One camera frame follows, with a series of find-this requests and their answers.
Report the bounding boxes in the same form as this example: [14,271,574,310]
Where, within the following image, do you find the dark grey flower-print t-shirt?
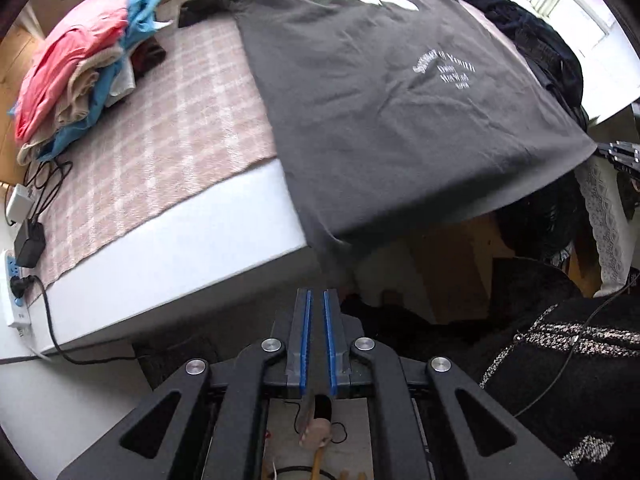
[177,0,598,291]

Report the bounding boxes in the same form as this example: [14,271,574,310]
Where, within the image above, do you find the pink garment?
[14,0,131,143]

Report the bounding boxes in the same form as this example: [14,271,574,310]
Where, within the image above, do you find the black power cable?
[10,275,146,366]

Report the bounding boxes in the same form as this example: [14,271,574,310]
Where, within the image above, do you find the white lace cloth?
[574,157,632,298]

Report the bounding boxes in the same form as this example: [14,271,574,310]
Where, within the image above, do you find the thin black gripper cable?
[515,280,636,416]

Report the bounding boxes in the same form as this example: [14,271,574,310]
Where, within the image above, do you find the thin black charger cable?
[22,160,73,221]

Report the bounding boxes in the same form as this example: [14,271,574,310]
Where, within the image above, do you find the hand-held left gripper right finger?
[323,287,579,480]

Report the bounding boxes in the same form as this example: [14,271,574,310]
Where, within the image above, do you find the white garment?
[107,62,137,106]

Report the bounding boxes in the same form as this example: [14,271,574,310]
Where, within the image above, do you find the white charger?
[5,183,36,223]

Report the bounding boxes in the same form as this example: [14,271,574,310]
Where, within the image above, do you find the pink plaid blanket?
[25,0,531,306]

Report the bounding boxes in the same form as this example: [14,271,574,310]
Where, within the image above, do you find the black charger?
[13,220,47,268]

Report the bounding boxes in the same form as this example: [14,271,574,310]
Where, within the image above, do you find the white power strip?
[0,249,33,341]

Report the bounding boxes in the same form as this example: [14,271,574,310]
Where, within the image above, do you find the black clothes heap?
[437,0,588,128]

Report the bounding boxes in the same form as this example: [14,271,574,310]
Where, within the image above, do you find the beige garment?
[17,45,123,163]

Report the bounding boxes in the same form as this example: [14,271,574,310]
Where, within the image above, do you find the black tweed jacket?
[470,257,640,480]

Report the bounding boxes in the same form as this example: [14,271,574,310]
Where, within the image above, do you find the blue garment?
[7,0,167,161]

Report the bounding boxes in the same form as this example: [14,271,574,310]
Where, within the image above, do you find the dark brown garment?
[131,37,167,78]

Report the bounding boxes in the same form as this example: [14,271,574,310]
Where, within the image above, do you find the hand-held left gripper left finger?
[56,287,313,480]

